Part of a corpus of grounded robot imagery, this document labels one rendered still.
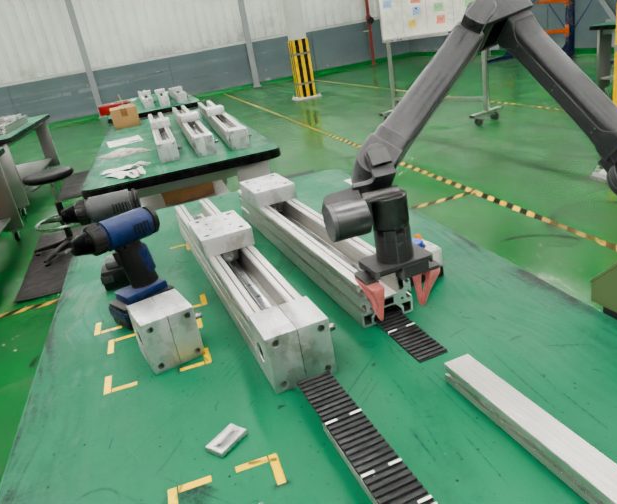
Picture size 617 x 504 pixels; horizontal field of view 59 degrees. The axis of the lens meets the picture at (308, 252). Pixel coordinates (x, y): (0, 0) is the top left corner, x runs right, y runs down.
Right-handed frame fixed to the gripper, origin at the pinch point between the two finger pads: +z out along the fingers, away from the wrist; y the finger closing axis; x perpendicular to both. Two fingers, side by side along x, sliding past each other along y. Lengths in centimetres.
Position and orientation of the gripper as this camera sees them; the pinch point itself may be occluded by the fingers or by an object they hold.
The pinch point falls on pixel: (401, 307)
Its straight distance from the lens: 92.0
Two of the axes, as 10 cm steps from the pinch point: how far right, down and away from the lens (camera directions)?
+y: -9.2, 2.8, -2.8
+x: 3.6, 3.0, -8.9
